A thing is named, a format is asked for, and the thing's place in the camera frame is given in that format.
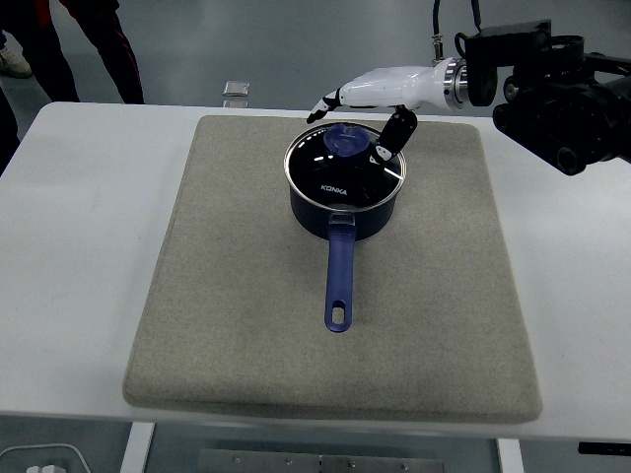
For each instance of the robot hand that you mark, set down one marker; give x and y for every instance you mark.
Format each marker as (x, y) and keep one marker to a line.
(389, 86)

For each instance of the glass lid with blue knob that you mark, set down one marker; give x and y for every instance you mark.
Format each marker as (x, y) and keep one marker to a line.
(335, 172)

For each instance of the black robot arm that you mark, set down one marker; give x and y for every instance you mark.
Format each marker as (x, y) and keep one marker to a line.
(567, 98)

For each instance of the silver floor outlet plate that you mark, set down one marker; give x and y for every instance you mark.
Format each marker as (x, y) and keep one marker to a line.
(236, 87)

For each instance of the small silver floor plate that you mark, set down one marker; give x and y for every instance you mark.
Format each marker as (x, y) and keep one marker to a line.
(235, 104)

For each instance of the beige fabric mat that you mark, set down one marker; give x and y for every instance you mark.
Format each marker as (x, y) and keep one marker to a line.
(246, 295)

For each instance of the person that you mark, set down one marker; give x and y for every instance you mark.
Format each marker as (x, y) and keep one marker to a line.
(54, 59)
(15, 61)

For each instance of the grey metal plate with screws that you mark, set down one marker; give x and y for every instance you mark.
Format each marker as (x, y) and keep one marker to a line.
(320, 462)

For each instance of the white table leg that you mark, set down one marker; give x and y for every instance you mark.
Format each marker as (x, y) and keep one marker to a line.
(510, 458)
(135, 451)

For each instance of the black flat device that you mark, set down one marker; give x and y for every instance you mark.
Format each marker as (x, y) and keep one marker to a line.
(606, 448)

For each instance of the white power adapter block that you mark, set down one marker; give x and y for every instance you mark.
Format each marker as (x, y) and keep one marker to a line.
(47, 469)

